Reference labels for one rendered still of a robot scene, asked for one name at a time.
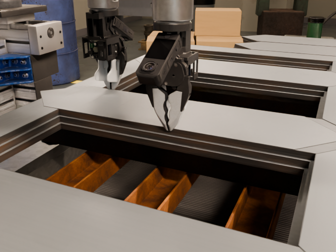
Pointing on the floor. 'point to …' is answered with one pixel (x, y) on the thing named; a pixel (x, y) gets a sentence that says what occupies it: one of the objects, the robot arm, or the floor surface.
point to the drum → (64, 67)
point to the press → (280, 18)
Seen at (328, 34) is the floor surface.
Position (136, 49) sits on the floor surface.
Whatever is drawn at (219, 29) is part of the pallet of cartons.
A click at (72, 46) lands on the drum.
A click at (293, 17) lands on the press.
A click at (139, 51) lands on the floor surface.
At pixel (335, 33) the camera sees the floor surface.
